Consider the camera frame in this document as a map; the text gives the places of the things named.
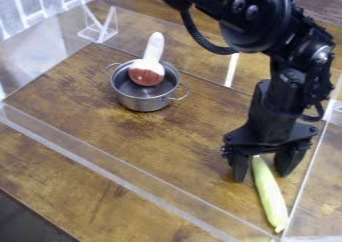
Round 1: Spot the clear acrylic triangle bracket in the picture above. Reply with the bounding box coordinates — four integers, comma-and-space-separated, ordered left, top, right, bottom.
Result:
77, 5, 118, 43

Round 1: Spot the green handled metal spoon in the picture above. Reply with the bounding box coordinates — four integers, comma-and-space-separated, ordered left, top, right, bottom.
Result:
250, 155, 288, 233

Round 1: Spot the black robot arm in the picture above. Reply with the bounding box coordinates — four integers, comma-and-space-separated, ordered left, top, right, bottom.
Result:
162, 0, 333, 182

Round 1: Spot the clear acrylic enclosure wall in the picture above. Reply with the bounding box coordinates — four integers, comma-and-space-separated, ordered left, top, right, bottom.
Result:
0, 0, 342, 242

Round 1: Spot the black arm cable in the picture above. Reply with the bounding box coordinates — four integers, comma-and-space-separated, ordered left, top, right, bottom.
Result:
178, 7, 240, 56

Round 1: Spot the small steel pot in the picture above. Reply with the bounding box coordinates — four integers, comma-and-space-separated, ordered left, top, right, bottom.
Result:
104, 61, 190, 112

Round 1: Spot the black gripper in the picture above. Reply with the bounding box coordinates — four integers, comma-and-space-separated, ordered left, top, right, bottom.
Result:
221, 80, 317, 182

